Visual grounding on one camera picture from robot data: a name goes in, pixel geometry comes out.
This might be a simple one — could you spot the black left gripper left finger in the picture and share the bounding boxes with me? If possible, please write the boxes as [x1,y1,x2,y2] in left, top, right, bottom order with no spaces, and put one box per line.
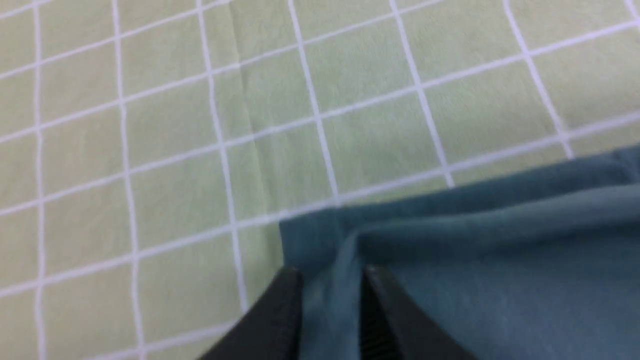
[199,267,304,360]

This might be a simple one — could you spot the green checkered tablecloth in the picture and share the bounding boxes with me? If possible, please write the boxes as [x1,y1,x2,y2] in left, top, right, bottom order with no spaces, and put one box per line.
[0,0,640,360]

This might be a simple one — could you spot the green long-sleeved shirt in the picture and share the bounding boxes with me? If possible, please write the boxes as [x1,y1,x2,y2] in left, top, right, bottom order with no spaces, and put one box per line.
[279,145,640,360]

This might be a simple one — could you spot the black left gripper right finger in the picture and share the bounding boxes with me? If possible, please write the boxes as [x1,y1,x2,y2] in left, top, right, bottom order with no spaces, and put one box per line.
[359,266,476,360]

